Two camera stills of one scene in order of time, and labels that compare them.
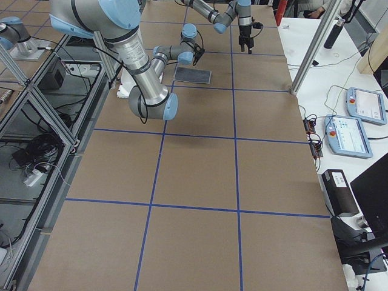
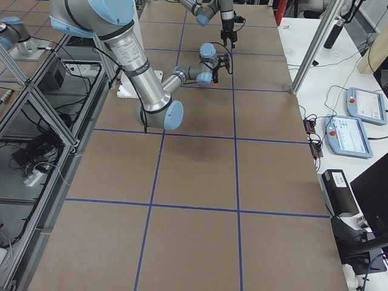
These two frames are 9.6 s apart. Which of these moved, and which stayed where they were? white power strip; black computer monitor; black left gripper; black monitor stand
Moved: black left gripper
Stayed: white power strip; black computer monitor; black monitor stand
